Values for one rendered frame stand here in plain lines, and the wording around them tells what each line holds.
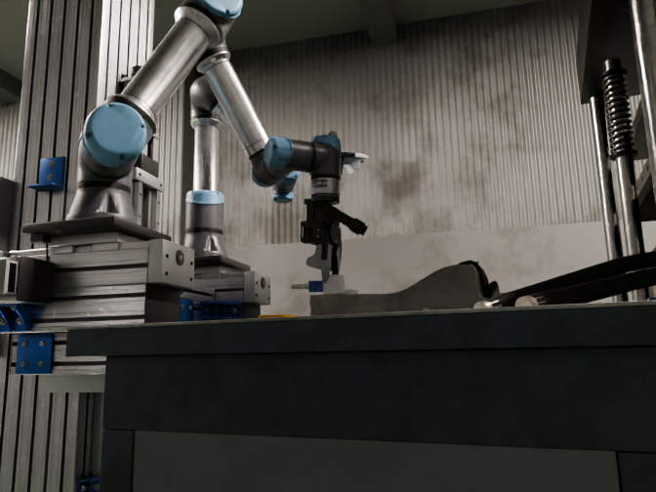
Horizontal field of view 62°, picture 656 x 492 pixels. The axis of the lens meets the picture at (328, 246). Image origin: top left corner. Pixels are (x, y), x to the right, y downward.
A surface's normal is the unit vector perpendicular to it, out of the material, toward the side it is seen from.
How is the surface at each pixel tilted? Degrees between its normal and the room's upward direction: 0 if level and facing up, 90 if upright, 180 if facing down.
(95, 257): 90
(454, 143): 90
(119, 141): 96
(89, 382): 90
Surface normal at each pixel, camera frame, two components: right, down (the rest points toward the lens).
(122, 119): 0.40, -0.07
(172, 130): -0.25, -0.18
